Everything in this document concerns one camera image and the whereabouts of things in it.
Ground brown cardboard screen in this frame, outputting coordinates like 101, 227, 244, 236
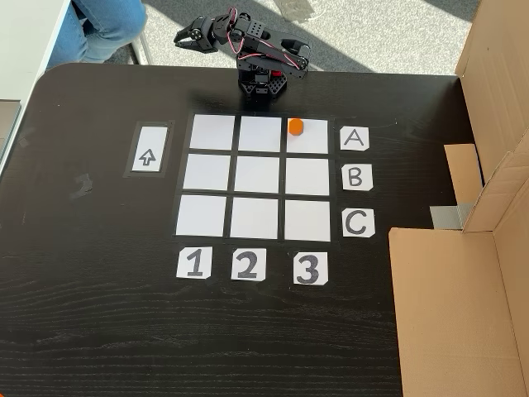
388, 0, 529, 397

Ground grey tape on floor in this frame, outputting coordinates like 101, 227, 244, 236
274, 0, 328, 24

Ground paper sheet number 2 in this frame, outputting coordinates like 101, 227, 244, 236
231, 247, 268, 282

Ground red white servo cable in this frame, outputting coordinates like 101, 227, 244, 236
226, 7, 309, 70

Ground white nine-square grid sheet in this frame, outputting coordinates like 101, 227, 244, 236
175, 113, 334, 243

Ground white desk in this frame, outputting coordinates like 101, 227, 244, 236
0, 0, 74, 101

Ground paper sheet letter C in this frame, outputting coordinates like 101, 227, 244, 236
341, 208, 376, 238

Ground paper sheet number 3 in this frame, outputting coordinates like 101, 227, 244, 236
293, 251, 330, 285

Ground paper sheet number 1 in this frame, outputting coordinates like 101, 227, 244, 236
176, 246, 212, 280

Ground tape scraps on table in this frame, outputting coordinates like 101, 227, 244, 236
69, 173, 94, 200

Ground person in blue trousers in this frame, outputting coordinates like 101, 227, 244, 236
47, 0, 148, 69

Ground paper sheet letter B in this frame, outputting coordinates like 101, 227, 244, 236
341, 164, 374, 191

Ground white arrow paper sheet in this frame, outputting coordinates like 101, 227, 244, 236
131, 126, 169, 174

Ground paper sheet letter A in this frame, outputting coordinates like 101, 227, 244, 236
340, 127, 370, 151

